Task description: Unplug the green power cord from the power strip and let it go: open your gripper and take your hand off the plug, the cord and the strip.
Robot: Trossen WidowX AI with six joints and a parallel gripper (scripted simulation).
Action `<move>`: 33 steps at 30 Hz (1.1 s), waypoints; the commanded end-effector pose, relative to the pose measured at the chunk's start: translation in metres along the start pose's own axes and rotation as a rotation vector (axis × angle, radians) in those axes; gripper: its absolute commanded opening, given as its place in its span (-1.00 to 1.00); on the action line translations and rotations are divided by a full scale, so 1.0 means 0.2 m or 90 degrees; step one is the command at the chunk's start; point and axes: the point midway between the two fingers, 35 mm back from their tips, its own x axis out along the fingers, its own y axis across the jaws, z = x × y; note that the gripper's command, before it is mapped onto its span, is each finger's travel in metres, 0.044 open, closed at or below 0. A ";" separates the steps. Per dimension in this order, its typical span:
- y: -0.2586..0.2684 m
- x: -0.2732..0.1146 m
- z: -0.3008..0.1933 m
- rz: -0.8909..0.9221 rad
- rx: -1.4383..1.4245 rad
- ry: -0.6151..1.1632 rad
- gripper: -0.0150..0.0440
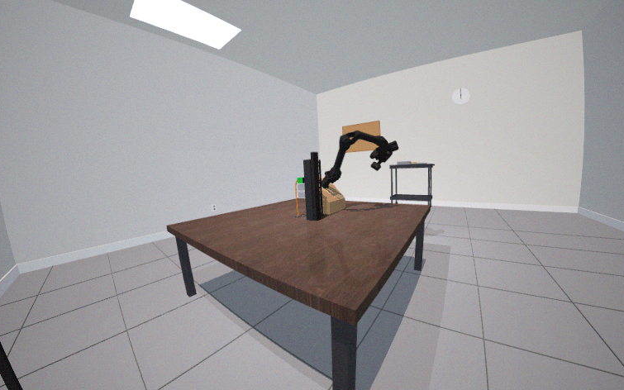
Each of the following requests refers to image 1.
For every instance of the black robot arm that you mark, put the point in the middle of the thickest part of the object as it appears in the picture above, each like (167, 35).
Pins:
(344, 144)

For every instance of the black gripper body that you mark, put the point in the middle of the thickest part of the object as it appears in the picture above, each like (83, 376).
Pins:
(377, 166)

